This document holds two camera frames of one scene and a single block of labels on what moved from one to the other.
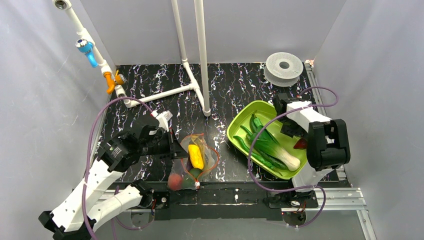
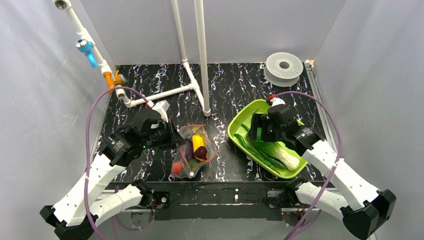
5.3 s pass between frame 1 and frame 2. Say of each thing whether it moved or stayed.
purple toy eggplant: moved
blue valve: stayed
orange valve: stayed
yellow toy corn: moved
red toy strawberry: moved
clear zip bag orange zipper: moved
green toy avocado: moved
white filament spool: stayed
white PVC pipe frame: stayed
